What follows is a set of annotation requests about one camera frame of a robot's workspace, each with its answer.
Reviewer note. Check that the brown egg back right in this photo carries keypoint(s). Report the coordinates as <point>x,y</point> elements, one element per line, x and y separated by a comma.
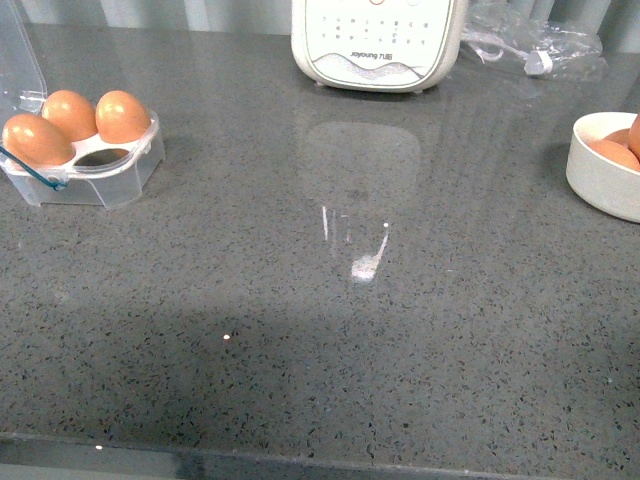
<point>121,118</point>

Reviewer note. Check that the clear plastic egg box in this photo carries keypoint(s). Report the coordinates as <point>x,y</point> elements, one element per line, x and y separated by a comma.
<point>110,175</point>

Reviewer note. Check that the brown egg back left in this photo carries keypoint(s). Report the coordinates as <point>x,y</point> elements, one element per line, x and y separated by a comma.
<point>72,113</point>

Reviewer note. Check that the brown egg front left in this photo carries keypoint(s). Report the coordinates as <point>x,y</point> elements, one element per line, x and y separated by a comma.
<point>36,141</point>

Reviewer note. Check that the brown egg in bowl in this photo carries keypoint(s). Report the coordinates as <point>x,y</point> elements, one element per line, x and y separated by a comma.
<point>634,137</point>
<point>620,136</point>
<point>615,152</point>

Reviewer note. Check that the white Joyoung soy milk maker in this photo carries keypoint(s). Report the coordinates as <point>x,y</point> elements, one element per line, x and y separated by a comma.
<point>391,46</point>

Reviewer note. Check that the blue rubber band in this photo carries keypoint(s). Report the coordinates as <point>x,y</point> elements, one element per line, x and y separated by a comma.
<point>54,184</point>

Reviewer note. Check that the clear plastic bag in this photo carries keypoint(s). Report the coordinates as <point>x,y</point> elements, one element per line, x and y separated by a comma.
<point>499,36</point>

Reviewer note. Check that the white round bowl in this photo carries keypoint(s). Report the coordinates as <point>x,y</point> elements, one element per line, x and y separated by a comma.
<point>603,184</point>

